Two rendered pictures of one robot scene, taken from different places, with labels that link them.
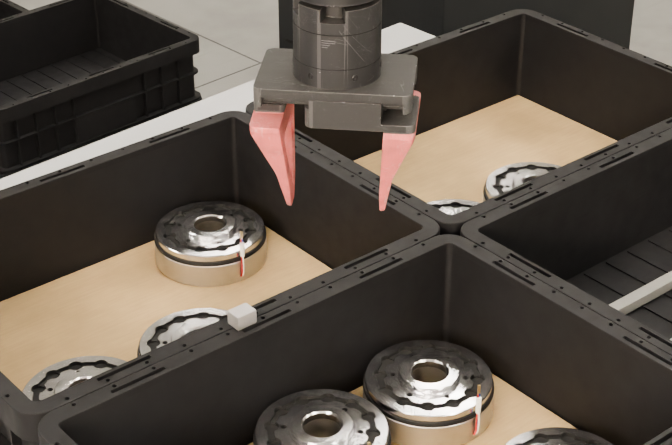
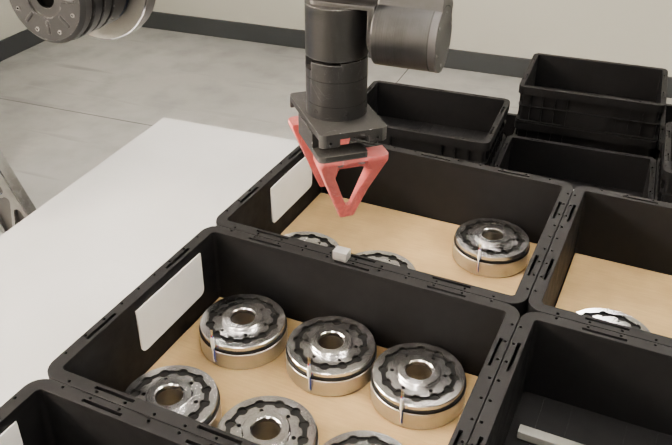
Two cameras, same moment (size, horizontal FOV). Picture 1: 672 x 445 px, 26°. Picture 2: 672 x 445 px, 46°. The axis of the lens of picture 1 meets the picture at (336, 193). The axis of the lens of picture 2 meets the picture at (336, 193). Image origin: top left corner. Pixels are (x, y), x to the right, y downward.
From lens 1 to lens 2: 85 cm
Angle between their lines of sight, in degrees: 56
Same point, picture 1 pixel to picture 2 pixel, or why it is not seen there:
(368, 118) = (309, 140)
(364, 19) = (321, 73)
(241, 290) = (467, 278)
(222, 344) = (315, 258)
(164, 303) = (428, 256)
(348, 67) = (312, 101)
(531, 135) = not seen: outside the picture
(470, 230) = (531, 316)
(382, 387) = (393, 356)
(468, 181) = not seen: outside the picture
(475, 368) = (449, 394)
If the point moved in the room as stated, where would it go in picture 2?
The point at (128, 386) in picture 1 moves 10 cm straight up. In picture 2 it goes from (256, 241) to (252, 168)
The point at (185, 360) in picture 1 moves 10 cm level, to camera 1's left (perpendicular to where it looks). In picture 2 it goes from (292, 250) to (262, 211)
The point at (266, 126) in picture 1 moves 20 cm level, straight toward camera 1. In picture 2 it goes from (292, 121) to (88, 166)
